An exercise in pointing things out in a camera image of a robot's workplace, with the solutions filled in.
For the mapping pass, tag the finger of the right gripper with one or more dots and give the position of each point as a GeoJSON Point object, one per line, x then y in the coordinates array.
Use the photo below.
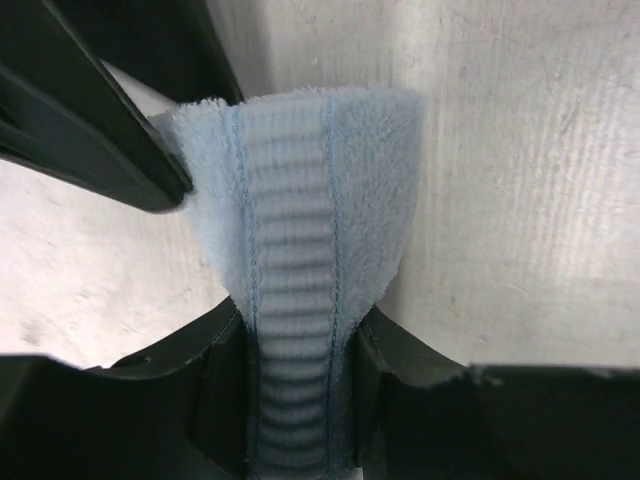
{"type": "Point", "coordinates": [64, 115]}
{"type": "Point", "coordinates": [169, 45]}

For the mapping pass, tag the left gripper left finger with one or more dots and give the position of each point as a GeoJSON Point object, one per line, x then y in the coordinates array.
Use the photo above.
{"type": "Point", "coordinates": [176, 409]}

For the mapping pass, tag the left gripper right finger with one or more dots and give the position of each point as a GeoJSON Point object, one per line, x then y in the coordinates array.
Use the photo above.
{"type": "Point", "coordinates": [420, 415]}

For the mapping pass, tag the light blue towel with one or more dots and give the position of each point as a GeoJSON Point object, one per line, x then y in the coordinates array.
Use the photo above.
{"type": "Point", "coordinates": [304, 202]}

